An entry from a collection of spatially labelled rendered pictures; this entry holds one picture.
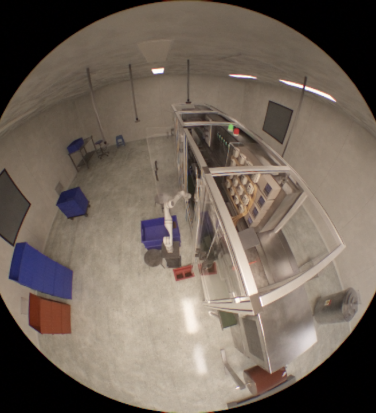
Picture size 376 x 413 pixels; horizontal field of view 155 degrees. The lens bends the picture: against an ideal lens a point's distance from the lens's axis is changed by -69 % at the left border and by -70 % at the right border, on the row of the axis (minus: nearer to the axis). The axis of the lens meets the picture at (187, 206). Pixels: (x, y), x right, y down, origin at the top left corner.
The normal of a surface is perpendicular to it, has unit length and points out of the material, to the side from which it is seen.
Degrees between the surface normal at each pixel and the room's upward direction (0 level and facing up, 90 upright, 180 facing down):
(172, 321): 0
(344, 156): 90
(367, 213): 90
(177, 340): 0
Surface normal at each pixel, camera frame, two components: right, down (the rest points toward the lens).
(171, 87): 0.18, 0.76
